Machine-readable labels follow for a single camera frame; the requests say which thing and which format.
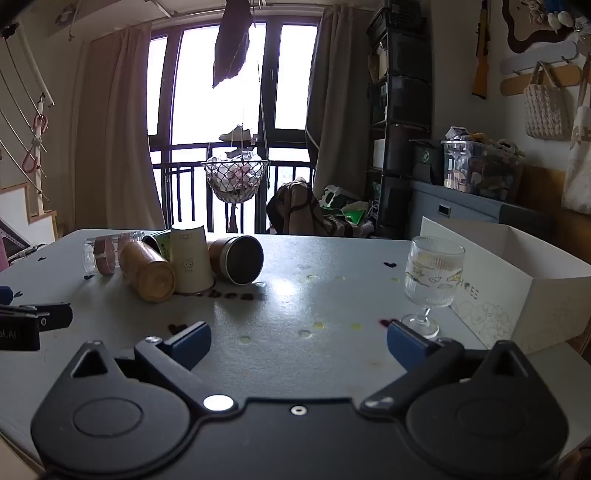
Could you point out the hanging white shoe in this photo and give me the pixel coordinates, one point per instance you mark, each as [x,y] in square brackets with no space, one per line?
[238,134]

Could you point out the hanging dark cloth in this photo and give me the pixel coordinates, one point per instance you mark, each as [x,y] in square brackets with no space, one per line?
[231,50]

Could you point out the black balcony railing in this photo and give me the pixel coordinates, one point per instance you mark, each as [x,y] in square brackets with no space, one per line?
[184,184]

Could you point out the cream woven tote bag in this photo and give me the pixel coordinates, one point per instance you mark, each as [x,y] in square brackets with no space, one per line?
[547,110]

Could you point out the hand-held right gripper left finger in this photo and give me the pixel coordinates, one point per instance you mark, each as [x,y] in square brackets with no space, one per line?
[191,344]

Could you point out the black box with green logo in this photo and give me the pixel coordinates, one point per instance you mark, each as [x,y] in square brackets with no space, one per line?
[427,161]

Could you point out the wall hook rack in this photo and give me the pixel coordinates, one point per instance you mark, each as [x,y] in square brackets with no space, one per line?
[517,83]

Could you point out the brown mug with dark inside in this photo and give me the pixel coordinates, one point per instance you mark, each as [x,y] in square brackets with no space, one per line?
[238,261]

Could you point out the brown wavy wall board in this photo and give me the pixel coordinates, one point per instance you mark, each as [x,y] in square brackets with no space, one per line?
[526,27]

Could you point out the green paper cup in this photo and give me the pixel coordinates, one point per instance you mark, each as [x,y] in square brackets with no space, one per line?
[159,244]

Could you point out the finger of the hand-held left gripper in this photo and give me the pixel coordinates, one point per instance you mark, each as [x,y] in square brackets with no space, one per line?
[4,294]
[55,316]

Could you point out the orange toy rifle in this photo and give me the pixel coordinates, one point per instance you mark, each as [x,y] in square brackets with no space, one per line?
[481,60]

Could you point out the clear plastic storage bin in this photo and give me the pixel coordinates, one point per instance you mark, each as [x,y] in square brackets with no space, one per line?
[480,170]

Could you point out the chair with brown patterned cloth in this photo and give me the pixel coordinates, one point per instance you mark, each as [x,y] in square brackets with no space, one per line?
[300,210]

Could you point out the white canvas tote bag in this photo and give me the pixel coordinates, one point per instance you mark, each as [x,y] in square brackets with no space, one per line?
[579,166]

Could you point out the black shelf unit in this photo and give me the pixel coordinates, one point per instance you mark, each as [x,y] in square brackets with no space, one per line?
[401,120]

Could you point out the clear ribbed glass goblet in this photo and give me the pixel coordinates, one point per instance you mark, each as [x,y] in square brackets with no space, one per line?
[431,277]

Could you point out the grey cabinet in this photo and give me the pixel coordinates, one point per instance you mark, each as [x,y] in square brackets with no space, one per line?
[461,210]

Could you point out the green plastic bag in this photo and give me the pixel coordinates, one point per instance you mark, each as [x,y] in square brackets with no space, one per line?
[353,214]

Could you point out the white cardboard box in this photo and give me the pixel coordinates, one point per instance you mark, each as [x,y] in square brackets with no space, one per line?
[531,300]

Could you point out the tan cylindrical tumbler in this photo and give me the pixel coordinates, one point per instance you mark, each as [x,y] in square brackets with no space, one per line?
[147,272]

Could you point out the beige curtain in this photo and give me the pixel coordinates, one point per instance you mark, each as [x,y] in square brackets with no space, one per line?
[337,106]
[120,138]

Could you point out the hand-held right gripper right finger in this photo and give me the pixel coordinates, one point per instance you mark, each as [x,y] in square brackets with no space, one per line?
[406,341]

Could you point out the white paper cup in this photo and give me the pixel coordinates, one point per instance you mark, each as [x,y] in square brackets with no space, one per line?
[189,258]

